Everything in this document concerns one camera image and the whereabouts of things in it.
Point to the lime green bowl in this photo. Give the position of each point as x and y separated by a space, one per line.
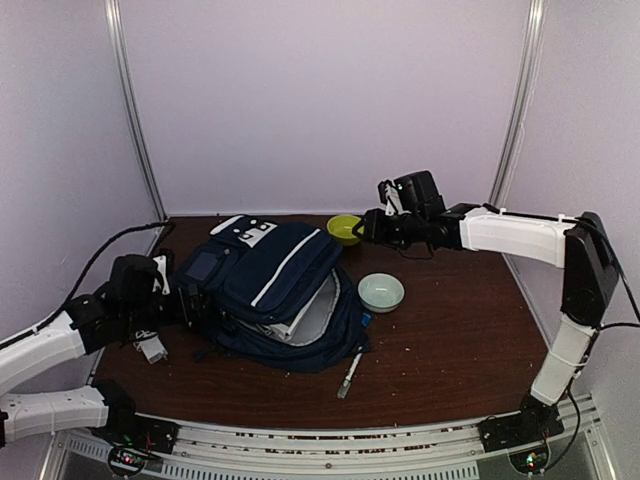
340 227

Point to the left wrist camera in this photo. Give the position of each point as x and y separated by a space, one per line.
163 263

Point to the left aluminium corner post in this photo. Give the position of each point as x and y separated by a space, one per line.
118 41

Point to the aluminium front rail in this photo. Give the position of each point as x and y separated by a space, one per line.
449 450

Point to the white green marker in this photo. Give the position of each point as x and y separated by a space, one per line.
347 381

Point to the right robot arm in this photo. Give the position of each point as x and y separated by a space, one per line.
413 211

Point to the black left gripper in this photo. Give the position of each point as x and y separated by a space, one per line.
185 304

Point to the black white photo magazine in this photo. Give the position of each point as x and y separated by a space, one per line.
293 332

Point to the navy blue student backpack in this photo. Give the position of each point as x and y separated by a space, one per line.
262 272

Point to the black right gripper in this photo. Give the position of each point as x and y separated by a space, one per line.
373 226

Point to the pale blue ceramic bowl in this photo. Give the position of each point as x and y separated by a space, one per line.
380 292

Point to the right aluminium corner post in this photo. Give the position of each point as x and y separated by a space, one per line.
522 97

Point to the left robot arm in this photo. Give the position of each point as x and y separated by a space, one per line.
140 297

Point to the white charger with cable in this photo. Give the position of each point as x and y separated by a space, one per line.
149 344

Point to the aluminium corner post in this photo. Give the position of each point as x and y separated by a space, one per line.
522 97
118 41

